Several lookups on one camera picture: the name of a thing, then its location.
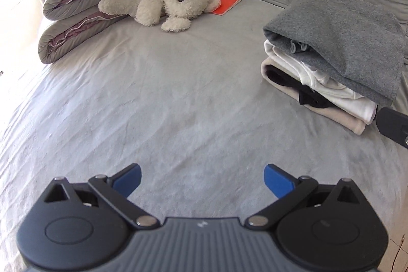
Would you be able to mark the white plush toy dog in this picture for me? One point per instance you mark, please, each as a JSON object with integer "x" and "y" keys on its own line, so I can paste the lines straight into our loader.
{"x": 159, "y": 1}

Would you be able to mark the folded beige garment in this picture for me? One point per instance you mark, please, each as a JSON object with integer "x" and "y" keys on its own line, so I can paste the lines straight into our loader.
{"x": 331, "y": 119}

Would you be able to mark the grey ruffled knit top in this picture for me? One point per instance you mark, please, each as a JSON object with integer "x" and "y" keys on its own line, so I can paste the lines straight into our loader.
{"x": 344, "y": 33}

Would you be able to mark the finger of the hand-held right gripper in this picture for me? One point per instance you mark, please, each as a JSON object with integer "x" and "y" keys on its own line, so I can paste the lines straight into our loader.
{"x": 393, "y": 127}

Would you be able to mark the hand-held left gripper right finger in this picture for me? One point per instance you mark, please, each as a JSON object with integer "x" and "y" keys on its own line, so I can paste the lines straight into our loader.
{"x": 277, "y": 179}

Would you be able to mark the bed with grey sheet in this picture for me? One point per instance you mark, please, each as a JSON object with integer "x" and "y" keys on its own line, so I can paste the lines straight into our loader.
{"x": 159, "y": 100}

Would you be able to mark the folded white garment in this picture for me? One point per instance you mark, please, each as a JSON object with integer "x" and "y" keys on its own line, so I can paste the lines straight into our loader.
{"x": 338, "y": 90}

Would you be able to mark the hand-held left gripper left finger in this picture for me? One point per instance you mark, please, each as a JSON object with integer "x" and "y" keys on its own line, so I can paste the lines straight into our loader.
{"x": 127, "y": 178}

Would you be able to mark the folded black garment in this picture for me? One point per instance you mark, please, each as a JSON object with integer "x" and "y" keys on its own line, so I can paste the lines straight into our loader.
{"x": 287, "y": 80}

